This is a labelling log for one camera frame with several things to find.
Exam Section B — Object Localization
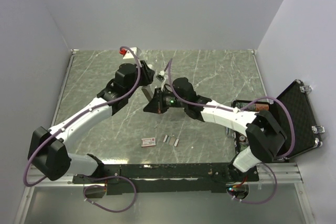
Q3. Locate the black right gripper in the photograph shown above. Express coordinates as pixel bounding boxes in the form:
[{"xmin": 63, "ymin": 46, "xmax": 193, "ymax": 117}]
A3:
[{"xmin": 143, "ymin": 87, "xmax": 187, "ymax": 114}]

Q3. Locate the white stapler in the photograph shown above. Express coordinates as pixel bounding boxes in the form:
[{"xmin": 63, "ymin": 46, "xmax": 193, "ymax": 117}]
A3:
[{"xmin": 141, "ymin": 85, "xmax": 153, "ymax": 102}]

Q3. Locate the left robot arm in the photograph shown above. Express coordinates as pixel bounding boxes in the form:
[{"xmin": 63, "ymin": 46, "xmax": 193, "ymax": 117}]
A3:
[{"xmin": 28, "ymin": 60, "xmax": 155, "ymax": 183}]

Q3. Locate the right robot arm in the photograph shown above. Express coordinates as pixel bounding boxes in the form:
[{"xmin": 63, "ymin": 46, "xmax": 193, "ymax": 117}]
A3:
[{"xmin": 143, "ymin": 78, "xmax": 287, "ymax": 181}]

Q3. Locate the staple strip pack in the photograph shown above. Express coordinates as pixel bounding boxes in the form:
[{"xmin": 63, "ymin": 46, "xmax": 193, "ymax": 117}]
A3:
[{"xmin": 163, "ymin": 135, "xmax": 179, "ymax": 147}]

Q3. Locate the red white staple box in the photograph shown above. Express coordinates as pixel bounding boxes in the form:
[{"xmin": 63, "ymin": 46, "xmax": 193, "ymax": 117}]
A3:
[{"xmin": 141, "ymin": 137, "xmax": 156, "ymax": 147}]

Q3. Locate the black poker chip case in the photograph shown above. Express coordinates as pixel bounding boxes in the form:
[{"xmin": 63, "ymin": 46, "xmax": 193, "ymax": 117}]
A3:
[{"xmin": 232, "ymin": 79, "xmax": 325, "ymax": 161}]

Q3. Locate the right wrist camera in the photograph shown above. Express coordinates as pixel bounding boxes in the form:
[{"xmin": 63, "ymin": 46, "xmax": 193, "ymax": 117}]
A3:
[{"xmin": 156, "ymin": 70, "xmax": 167, "ymax": 82}]

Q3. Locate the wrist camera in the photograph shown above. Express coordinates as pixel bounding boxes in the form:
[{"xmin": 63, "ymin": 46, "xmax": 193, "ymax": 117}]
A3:
[
  {"xmin": 119, "ymin": 47, "xmax": 141, "ymax": 61},
  {"xmin": 156, "ymin": 70, "xmax": 167, "ymax": 82}
]

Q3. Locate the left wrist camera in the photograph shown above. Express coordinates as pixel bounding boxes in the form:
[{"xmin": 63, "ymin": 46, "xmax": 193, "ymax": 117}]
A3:
[{"xmin": 119, "ymin": 47, "xmax": 141, "ymax": 61}]

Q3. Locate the chrome case handle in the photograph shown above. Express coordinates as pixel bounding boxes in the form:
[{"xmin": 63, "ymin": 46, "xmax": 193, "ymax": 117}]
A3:
[{"xmin": 226, "ymin": 127, "xmax": 235, "ymax": 138}]

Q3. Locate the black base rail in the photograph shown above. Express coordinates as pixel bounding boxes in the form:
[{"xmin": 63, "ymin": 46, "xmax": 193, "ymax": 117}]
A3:
[{"xmin": 72, "ymin": 163, "xmax": 259, "ymax": 195}]

